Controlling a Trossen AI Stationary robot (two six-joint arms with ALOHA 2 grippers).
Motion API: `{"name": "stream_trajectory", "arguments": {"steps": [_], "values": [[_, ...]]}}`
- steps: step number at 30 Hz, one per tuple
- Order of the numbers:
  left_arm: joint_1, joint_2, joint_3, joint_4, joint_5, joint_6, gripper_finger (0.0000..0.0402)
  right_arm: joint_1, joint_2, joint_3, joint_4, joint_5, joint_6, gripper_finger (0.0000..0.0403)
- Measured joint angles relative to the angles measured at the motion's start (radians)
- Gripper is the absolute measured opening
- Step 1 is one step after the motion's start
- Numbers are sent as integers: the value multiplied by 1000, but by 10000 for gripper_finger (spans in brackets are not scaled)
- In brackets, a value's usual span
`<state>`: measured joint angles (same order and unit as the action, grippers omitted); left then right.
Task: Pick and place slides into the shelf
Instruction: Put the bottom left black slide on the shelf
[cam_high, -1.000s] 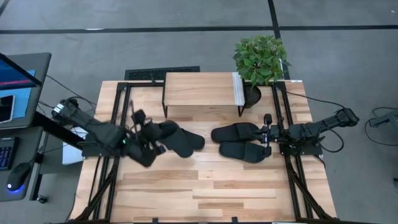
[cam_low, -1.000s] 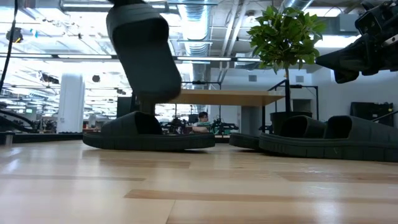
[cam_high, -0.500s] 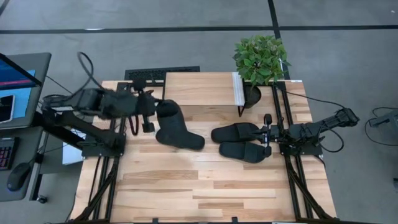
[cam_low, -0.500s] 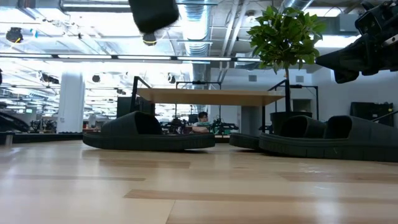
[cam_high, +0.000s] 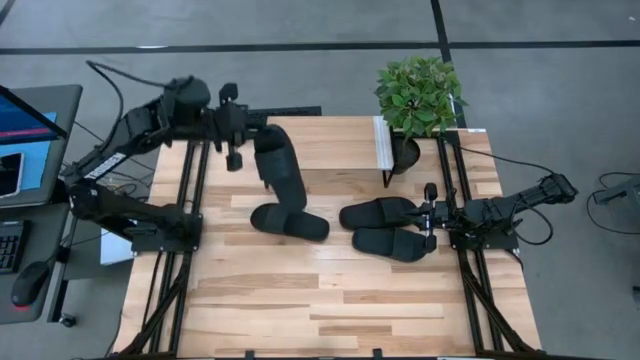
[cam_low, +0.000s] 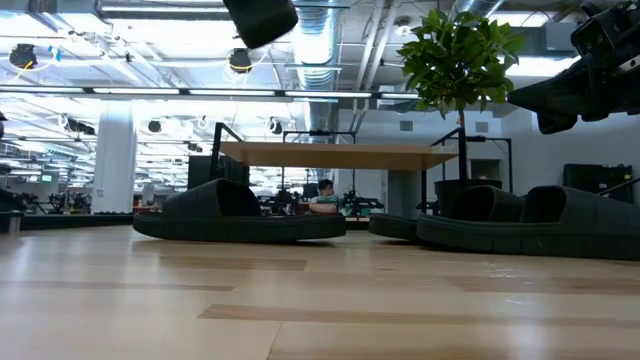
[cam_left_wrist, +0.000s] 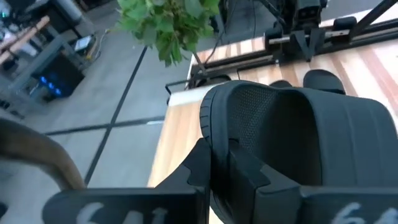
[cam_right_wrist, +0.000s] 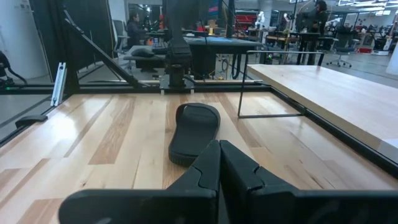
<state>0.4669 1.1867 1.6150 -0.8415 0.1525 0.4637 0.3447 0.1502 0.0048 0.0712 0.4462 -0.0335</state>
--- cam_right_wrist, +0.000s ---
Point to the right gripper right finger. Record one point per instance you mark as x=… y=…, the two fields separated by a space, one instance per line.
x=280 y=207

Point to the seated person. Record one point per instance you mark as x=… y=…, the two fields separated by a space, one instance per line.
x=135 y=31

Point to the standing person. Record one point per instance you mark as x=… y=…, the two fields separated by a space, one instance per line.
x=320 y=15

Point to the black rubber slide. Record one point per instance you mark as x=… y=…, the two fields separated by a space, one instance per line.
x=192 y=133

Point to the wooden shelf with black legs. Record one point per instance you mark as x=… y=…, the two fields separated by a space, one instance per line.
x=335 y=93

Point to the black aluminium table frame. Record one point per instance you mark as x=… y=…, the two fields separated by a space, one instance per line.
x=109 y=88

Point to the silver aluminium bracket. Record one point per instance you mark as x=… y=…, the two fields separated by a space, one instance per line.
x=59 y=84

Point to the black edge clamp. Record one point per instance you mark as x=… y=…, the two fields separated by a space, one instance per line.
x=31 y=119

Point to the grey desk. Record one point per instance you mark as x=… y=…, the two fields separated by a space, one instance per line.
x=136 y=60

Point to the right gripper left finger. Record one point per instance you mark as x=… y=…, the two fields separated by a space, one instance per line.
x=155 y=205

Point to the grey office chair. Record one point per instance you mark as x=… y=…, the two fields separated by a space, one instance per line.
x=342 y=46

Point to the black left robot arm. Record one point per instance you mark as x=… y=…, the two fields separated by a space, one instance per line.
x=178 y=56

